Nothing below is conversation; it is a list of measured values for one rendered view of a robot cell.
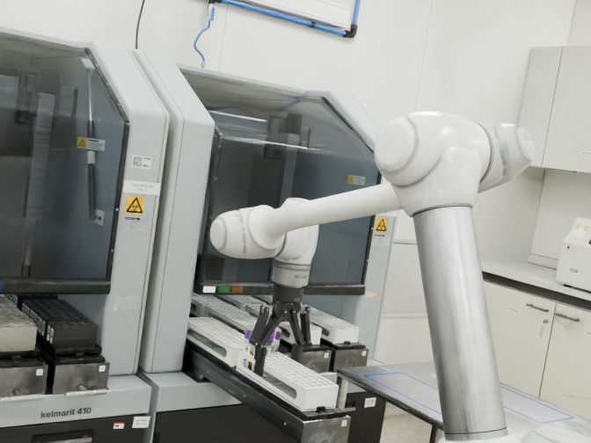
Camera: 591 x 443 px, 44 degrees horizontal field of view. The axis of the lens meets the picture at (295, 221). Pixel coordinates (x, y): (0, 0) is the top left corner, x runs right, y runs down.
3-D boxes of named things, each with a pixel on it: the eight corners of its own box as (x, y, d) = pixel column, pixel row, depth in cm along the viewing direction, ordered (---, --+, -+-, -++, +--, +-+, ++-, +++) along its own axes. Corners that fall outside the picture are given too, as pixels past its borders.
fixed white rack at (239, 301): (197, 299, 270) (200, 282, 269) (221, 299, 276) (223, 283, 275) (239, 321, 246) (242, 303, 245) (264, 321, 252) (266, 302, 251)
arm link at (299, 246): (294, 257, 188) (253, 256, 179) (302, 196, 187) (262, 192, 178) (323, 265, 180) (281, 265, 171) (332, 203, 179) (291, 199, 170)
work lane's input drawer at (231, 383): (164, 357, 217) (168, 327, 217) (205, 355, 226) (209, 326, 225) (310, 461, 159) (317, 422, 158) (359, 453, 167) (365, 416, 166)
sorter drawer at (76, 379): (-17, 317, 230) (-14, 289, 229) (28, 317, 238) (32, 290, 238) (57, 401, 172) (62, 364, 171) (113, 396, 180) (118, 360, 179)
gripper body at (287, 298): (283, 287, 176) (278, 325, 177) (311, 287, 181) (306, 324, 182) (266, 280, 182) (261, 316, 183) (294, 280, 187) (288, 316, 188)
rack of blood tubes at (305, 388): (234, 372, 190) (237, 348, 189) (266, 369, 196) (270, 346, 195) (301, 416, 166) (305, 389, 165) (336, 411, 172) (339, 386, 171)
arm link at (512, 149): (460, 146, 151) (418, 138, 142) (538, 112, 138) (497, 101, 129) (473, 207, 148) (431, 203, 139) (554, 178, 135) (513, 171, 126)
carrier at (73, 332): (93, 345, 190) (96, 323, 189) (96, 348, 188) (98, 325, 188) (47, 347, 183) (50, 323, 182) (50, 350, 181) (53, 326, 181)
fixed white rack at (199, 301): (159, 299, 261) (161, 282, 260) (185, 299, 267) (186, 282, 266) (199, 322, 237) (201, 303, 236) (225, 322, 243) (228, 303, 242)
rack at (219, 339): (178, 337, 215) (181, 317, 214) (208, 337, 221) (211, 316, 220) (229, 371, 191) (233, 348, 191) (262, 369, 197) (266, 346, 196)
